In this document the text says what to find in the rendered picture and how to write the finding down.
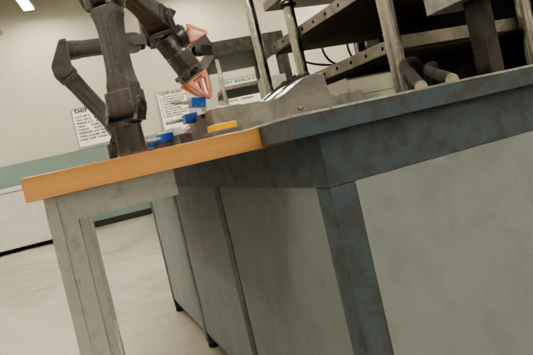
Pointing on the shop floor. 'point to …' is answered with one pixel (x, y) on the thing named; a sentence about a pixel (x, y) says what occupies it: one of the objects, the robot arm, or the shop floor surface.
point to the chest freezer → (21, 220)
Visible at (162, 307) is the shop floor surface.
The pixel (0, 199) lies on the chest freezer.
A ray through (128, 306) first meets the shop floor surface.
